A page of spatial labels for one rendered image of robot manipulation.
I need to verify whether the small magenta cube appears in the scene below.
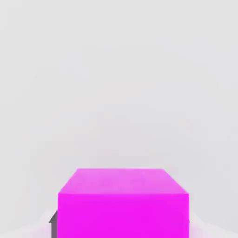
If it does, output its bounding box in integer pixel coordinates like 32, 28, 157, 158
57, 167, 190, 238

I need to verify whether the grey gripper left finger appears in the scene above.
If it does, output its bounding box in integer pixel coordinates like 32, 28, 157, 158
27, 209, 59, 238

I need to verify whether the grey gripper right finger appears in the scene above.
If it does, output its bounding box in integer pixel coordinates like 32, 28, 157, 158
189, 213, 212, 238

